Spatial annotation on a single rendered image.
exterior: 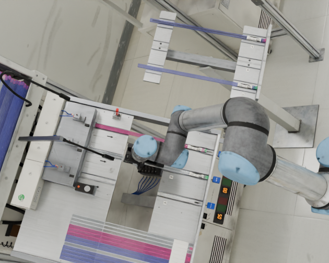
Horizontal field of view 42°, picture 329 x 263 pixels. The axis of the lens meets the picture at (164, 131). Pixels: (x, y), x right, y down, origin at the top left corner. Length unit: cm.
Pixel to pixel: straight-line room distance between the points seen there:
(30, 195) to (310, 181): 106
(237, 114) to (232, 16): 139
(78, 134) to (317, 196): 97
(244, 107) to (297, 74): 151
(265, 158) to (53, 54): 269
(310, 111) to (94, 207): 133
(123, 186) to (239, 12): 118
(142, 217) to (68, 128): 63
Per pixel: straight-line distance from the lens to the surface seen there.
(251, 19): 269
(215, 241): 239
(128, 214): 227
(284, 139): 255
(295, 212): 240
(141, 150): 147
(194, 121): 142
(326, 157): 150
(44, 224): 187
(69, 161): 181
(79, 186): 180
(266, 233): 247
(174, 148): 151
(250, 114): 119
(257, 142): 118
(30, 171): 183
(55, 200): 186
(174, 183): 181
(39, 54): 360
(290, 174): 130
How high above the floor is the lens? 207
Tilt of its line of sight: 40 degrees down
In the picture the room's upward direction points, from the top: 64 degrees counter-clockwise
